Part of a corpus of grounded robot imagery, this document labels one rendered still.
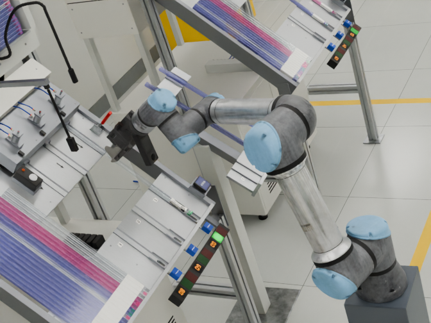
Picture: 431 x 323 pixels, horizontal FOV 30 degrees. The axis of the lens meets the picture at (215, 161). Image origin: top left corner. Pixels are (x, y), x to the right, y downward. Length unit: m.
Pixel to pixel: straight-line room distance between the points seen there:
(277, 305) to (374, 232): 1.11
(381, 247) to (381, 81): 2.48
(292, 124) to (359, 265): 0.43
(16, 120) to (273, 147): 0.87
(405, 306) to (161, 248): 0.74
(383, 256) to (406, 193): 1.44
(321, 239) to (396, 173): 1.74
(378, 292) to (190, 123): 0.72
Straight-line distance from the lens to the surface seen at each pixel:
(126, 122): 2.43
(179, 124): 2.32
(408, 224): 3.50
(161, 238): 2.48
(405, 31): 5.18
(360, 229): 2.24
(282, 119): 2.03
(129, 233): 2.45
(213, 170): 2.83
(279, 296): 3.29
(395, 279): 2.33
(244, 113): 2.25
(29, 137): 2.47
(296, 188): 2.06
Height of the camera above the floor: 2.13
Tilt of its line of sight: 30 degrees down
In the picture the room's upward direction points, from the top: 19 degrees counter-clockwise
